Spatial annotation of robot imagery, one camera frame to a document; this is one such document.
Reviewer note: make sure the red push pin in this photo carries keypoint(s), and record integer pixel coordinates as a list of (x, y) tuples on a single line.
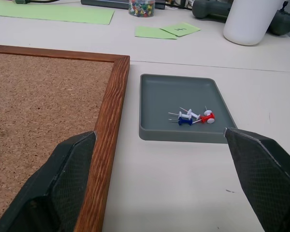
[(206, 118)]

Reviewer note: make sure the white push pin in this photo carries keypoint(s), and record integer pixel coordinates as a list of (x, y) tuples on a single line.
[(207, 112), (210, 121), (193, 114), (184, 115)]

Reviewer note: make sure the grey plastic tray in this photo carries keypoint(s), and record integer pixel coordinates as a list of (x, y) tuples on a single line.
[(164, 96)]

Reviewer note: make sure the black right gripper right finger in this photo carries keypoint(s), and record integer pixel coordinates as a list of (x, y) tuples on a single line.
[(263, 174)]

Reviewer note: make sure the white plastic bottle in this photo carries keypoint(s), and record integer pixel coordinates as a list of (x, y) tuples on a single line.
[(249, 21)]

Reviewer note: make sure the dark grey device with joystick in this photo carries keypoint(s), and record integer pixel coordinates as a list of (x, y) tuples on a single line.
[(284, 23)]

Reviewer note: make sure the clear jar of push pins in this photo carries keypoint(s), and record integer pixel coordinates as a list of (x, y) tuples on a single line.
[(141, 8)]

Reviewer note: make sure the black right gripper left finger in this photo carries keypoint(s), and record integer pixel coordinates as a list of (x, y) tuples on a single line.
[(62, 183)]

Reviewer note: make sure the green note with writing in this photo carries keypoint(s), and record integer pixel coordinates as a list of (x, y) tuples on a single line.
[(181, 29)]

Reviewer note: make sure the flat black device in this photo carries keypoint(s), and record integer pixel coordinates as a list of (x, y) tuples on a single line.
[(104, 3)]

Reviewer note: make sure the blue push pin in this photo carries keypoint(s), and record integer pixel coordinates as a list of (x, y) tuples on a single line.
[(185, 121)]

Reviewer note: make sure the dark grey handheld device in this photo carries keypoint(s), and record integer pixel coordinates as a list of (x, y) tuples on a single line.
[(207, 9)]

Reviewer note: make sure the cork board with wooden frame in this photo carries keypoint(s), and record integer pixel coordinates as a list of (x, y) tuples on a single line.
[(46, 96)]

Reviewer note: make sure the large green paper sheet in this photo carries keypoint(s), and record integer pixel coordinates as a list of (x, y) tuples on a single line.
[(55, 13)]

